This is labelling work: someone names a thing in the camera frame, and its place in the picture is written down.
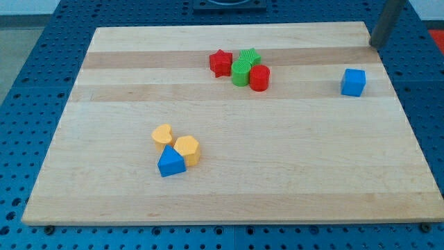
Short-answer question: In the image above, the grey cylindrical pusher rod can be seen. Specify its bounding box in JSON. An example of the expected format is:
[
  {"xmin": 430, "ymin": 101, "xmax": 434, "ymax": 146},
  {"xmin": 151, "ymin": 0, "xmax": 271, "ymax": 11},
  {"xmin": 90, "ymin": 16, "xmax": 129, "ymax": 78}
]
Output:
[{"xmin": 369, "ymin": 0, "xmax": 407, "ymax": 49}]

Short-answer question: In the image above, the blue triangle block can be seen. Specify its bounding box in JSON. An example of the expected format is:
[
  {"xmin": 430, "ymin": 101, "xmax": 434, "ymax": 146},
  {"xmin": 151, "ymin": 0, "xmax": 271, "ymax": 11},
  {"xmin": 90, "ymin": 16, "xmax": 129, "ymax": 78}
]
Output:
[{"xmin": 157, "ymin": 145, "xmax": 187, "ymax": 177}]

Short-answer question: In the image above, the blue cube block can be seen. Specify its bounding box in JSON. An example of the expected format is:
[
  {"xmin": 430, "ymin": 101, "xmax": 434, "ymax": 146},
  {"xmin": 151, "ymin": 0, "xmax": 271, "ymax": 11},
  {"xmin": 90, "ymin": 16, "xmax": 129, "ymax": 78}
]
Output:
[{"xmin": 341, "ymin": 68, "xmax": 366, "ymax": 97}]

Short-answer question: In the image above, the red cylinder block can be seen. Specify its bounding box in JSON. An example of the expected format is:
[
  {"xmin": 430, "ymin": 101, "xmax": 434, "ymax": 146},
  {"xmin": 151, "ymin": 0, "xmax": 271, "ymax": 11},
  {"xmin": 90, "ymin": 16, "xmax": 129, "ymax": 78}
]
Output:
[{"xmin": 249, "ymin": 65, "xmax": 271, "ymax": 92}]

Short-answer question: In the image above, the green star block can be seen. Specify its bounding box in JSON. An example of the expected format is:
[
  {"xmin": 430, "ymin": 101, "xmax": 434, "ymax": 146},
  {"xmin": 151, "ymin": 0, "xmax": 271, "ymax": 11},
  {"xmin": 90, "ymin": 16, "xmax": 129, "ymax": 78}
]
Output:
[{"xmin": 239, "ymin": 48, "xmax": 262, "ymax": 66}]

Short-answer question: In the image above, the wooden board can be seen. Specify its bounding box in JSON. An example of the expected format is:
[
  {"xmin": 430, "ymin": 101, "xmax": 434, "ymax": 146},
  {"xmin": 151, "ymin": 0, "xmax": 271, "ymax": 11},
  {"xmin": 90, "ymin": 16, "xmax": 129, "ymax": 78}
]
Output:
[{"xmin": 22, "ymin": 22, "xmax": 443, "ymax": 226}]

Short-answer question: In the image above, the green cylinder block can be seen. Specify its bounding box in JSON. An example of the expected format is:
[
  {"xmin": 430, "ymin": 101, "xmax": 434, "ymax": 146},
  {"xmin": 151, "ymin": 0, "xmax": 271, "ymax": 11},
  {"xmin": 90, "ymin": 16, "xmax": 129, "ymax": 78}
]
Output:
[{"xmin": 231, "ymin": 60, "xmax": 252, "ymax": 87}]

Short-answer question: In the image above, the red star block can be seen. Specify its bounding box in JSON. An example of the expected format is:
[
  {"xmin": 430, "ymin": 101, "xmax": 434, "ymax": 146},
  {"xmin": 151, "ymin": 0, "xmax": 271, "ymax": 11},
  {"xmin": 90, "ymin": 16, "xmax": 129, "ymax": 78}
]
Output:
[{"xmin": 209, "ymin": 49, "xmax": 232, "ymax": 78}]

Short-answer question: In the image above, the yellow hexagon block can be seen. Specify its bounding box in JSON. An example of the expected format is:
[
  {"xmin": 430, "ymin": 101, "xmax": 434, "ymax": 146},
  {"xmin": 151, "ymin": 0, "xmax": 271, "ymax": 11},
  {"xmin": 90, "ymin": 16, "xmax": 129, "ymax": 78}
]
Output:
[{"xmin": 173, "ymin": 135, "xmax": 201, "ymax": 167}]

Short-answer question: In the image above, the yellow heart block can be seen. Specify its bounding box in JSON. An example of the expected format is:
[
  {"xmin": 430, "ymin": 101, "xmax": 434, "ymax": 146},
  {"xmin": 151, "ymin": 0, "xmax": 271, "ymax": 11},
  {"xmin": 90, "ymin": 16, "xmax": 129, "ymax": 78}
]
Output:
[{"xmin": 151, "ymin": 124, "xmax": 174, "ymax": 153}]

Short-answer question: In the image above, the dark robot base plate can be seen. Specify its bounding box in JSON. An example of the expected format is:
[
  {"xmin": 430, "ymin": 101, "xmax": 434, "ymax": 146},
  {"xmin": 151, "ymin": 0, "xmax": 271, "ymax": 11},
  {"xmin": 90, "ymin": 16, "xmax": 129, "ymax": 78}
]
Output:
[{"xmin": 191, "ymin": 0, "xmax": 267, "ymax": 13}]

